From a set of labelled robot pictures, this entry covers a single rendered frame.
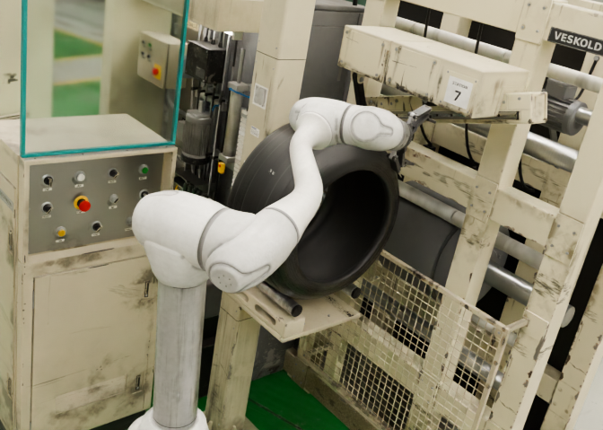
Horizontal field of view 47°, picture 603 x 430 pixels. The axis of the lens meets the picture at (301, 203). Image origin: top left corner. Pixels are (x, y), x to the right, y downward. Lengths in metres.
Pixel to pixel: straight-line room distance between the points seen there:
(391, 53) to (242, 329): 1.22
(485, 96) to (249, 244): 1.10
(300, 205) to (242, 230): 0.16
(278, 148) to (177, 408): 0.95
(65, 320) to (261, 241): 1.48
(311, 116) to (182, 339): 0.63
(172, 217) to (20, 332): 1.38
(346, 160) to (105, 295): 1.06
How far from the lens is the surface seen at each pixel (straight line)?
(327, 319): 2.54
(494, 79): 2.19
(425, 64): 2.26
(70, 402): 2.92
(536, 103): 2.25
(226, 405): 3.02
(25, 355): 2.70
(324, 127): 1.73
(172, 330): 1.50
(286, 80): 2.42
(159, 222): 1.38
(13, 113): 5.48
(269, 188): 2.16
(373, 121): 1.66
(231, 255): 1.28
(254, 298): 2.47
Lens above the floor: 2.12
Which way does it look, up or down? 23 degrees down
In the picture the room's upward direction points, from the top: 10 degrees clockwise
